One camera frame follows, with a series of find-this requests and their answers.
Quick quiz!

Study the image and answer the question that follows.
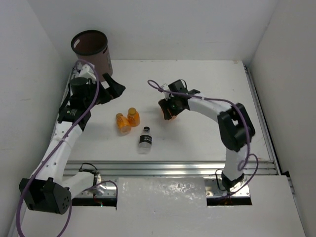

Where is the clear bottle black label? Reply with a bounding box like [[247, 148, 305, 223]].
[[138, 126, 152, 155]]

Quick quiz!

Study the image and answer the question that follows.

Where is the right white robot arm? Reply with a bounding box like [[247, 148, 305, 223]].
[[158, 79, 255, 191]]

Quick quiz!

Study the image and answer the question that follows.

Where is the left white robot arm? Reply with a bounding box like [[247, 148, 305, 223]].
[[19, 73, 125, 214]]

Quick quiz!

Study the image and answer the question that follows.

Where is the brown plastic waste bin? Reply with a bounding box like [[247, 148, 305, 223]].
[[71, 30, 113, 82]]

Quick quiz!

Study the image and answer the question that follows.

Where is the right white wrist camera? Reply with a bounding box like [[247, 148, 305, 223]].
[[160, 83, 172, 100]]

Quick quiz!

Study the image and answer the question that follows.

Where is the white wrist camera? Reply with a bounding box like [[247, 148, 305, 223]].
[[75, 62, 96, 83], [160, 83, 172, 100]]

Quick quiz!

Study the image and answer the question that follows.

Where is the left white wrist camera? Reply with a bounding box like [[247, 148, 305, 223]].
[[75, 62, 96, 83]]

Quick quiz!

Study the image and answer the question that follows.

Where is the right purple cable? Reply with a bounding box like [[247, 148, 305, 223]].
[[147, 79, 259, 196]]

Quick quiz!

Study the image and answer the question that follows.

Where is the aluminium front rail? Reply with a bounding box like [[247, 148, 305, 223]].
[[64, 160, 275, 176]]

